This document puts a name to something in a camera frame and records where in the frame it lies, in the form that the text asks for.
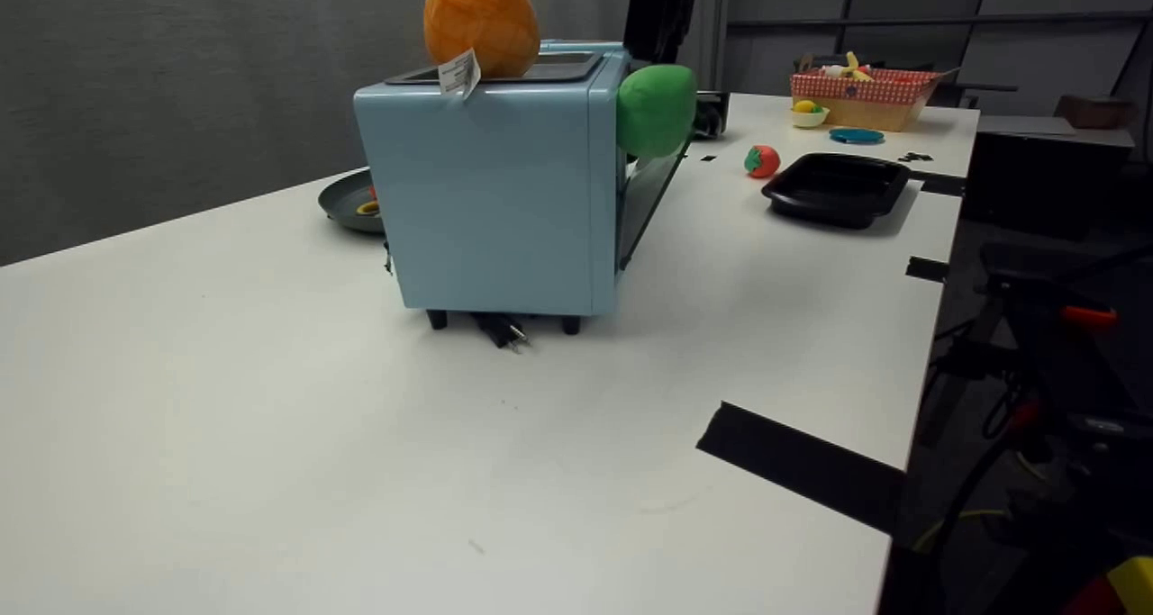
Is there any dark glass oven door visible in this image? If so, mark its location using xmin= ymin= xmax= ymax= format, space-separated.
xmin=617 ymin=138 xmax=691 ymax=274

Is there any light blue toaster oven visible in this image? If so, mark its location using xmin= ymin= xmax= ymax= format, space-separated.
xmin=353 ymin=41 xmax=691 ymax=335

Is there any green plush ball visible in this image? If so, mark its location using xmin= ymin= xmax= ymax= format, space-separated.
xmin=616 ymin=64 xmax=698 ymax=160

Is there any orange plush fruit with tag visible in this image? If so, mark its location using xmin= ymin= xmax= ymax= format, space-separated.
xmin=423 ymin=0 xmax=541 ymax=100

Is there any red checkered basket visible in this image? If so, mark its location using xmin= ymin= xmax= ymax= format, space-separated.
xmin=790 ymin=66 xmax=944 ymax=132

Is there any black baking tray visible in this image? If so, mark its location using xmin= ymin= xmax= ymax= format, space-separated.
xmin=761 ymin=152 xmax=912 ymax=231

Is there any black power plug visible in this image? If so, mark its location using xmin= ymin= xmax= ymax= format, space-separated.
xmin=470 ymin=312 xmax=531 ymax=352

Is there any grey frying pan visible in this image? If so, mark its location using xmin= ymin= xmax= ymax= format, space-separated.
xmin=318 ymin=168 xmax=386 ymax=235

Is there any dark side table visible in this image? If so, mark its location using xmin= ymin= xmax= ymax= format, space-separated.
xmin=960 ymin=114 xmax=1138 ymax=241

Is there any camera on tripod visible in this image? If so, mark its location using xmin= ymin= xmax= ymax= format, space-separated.
xmin=917 ymin=240 xmax=1153 ymax=615

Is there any yellow cable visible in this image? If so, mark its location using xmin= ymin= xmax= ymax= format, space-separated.
xmin=912 ymin=505 xmax=1012 ymax=555

